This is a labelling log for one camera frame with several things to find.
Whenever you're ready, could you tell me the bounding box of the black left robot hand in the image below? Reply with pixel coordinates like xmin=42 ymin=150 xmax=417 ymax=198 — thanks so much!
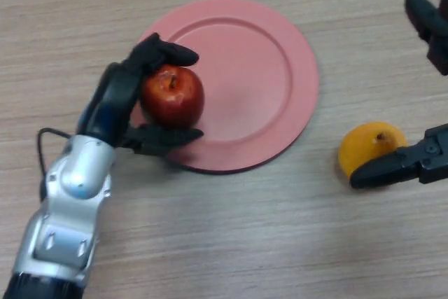
xmin=76 ymin=32 xmax=204 ymax=156

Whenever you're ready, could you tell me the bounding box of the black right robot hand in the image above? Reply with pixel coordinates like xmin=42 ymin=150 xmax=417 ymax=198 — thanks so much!
xmin=349 ymin=0 xmax=448 ymax=190

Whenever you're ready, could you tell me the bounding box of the red apple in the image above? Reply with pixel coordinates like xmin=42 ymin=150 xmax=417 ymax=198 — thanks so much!
xmin=139 ymin=65 xmax=205 ymax=130

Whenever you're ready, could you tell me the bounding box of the pink round plate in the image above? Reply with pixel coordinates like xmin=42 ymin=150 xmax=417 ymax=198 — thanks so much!
xmin=134 ymin=0 xmax=320 ymax=174

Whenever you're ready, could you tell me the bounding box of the orange round fruit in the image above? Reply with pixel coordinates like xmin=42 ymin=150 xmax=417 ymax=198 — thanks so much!
xmin=337 ymin=122 xmax=410 ymax=179

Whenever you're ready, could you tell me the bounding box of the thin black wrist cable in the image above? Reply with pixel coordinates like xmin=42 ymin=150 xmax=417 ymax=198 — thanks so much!
xmin=36 ymin=127 xmax=77 ymax=178

